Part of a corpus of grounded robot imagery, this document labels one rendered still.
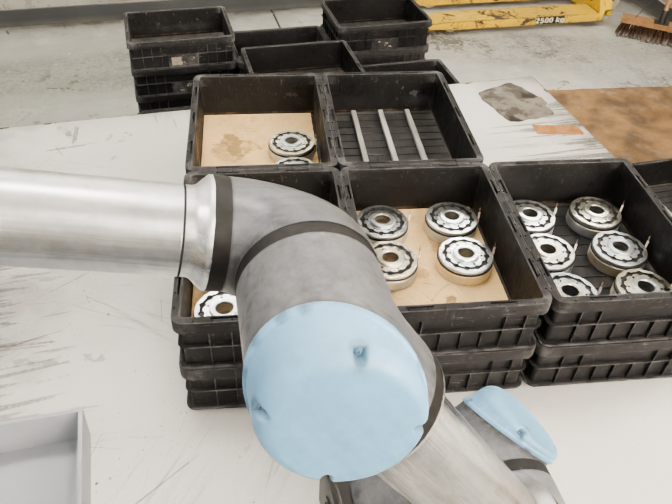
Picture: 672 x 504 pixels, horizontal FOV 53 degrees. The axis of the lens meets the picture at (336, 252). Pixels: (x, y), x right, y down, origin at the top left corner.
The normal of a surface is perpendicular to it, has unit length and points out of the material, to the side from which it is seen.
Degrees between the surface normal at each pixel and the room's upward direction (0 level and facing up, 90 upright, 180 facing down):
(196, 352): 90
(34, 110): 0
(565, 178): 90
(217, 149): 0
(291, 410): 81
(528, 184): 90
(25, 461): 2
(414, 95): 90
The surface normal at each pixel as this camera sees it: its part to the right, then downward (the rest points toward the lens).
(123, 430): 0.04, -0.75
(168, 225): 0.29, -0.02
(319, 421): 0.12, 0.53
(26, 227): 0.27, 0.23
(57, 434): 0.26, 0.65
